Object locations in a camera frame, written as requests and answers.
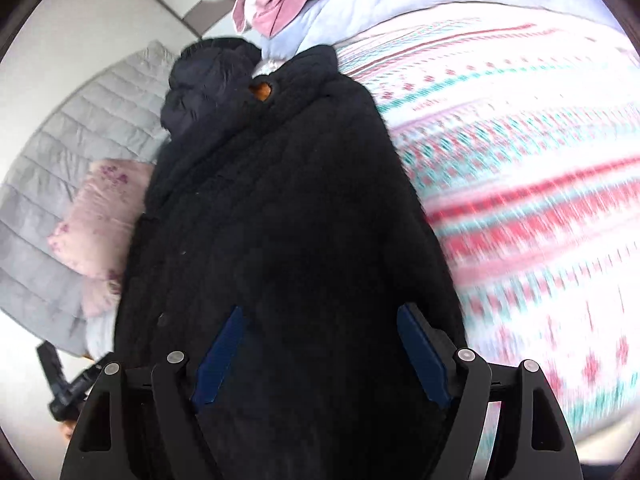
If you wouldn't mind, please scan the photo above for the pink floral pillow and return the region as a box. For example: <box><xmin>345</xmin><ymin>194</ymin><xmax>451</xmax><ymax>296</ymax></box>
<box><xmin>47</xmin><ymin>158</ymin><xmax>156</xmax><ymax>318</ymax></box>

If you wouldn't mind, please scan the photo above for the grey quilted headboard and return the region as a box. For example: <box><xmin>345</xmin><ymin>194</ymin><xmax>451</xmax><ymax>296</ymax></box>
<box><xmin>0</xmin><ymin>40</ymin><xmax>173</xmax><ymax>357</ymax></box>

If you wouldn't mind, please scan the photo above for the patterned striped bed sheet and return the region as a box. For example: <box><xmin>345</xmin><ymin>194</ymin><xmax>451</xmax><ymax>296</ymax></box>
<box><xmin>332</xmin><ymin>2</ymin><xmax>640</xmax><ymax>466</ymax></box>

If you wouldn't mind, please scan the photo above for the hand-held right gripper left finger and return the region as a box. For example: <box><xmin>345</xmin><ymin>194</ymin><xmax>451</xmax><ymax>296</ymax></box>
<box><xmin>60</xmin><ymin>305</ymin><xmax>246</xmax><ymax>480</ymax></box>

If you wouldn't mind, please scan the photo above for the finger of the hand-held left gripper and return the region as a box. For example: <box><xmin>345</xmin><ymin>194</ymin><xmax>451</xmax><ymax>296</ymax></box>
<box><xmin>66</xmin><ymin>352</ymin><xmax>116</xmax><ymax>401</ymax></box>
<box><xmin>36</xmin><ymin>341</ymin><xmax>68</xmax><ymax>401</ymax></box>

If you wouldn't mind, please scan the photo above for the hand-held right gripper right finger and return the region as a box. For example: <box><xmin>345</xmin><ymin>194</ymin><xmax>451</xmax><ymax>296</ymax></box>
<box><xmin>396</xmin><ymin>302</ymin><xmax>583</xmax><ymax>480</ymax></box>

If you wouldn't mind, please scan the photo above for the grey and white wardrobe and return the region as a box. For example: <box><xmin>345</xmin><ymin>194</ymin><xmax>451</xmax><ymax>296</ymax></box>
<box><xmin>136</xmin><ymin>0</ymin><xmax>236</xmax><ymax>41</ymax></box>

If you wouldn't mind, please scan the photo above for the black puffer jacket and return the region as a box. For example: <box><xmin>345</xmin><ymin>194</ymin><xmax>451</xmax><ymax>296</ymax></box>
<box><xmin>161</xmin><ymin>36</ymin><xmax>263</xmax><ymax>153</ymax></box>

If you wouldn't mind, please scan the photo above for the black quilted coat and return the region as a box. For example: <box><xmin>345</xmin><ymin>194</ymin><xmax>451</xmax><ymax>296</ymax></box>
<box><xmin>114</xmin><ymin>44</ymin><xmax>468</xmax><ymax>480</ymax></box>

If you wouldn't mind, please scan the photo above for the light blue blanket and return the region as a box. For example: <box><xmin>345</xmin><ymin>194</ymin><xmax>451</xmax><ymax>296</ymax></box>
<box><xmin>260</xmin><ymin>0</ymin><xmax>621</xmax><ymax>61</ymax></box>

